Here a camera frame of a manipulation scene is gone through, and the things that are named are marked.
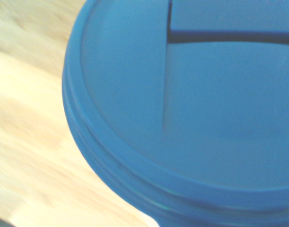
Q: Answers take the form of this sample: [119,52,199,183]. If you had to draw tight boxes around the clear pitcher with blue lid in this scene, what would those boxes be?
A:
[61,0,289,227]

